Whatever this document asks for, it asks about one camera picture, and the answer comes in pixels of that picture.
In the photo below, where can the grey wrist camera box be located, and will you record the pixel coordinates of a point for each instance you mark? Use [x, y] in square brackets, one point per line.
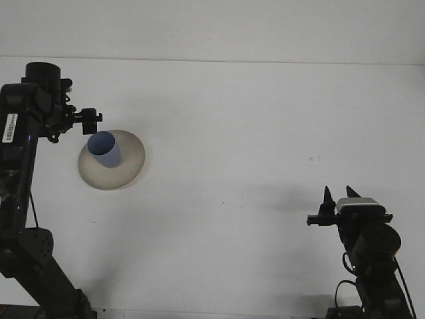
[358, 204]
[68, 88]

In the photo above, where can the pale blue cup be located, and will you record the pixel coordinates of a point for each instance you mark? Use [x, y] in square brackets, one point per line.
[103, 144]

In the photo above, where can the pale round plate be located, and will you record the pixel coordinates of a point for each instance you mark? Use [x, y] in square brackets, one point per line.
[129, 166]

